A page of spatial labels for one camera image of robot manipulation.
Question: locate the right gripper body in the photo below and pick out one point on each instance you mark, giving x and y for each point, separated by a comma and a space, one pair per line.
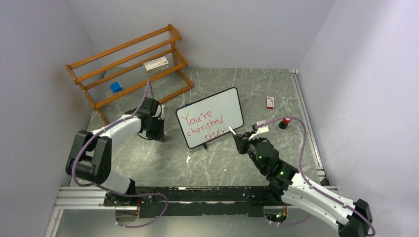
253, 143

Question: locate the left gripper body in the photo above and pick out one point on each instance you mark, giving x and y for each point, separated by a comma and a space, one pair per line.
154, 132

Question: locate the blue eraser on shelf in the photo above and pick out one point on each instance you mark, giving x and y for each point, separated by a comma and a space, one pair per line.
116, 87

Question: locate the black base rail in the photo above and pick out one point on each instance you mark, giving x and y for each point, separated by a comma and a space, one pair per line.
253, 201

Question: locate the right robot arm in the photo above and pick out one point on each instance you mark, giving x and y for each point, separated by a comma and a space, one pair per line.
349, 218

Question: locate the small whiteboard with black frame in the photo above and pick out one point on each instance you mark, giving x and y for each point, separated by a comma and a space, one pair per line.
211, 117

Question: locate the white red box on shelf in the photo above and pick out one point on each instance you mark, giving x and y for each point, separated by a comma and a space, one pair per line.
156, 65

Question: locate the wooden tiered shelf rack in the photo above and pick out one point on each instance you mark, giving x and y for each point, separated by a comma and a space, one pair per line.
158, 50

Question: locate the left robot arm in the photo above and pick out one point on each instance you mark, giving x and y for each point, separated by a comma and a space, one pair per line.
90, 158

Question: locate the red black stamp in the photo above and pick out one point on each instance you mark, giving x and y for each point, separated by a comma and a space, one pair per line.
284, 123

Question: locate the small red white box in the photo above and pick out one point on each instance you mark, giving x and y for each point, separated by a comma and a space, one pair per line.
270, 102

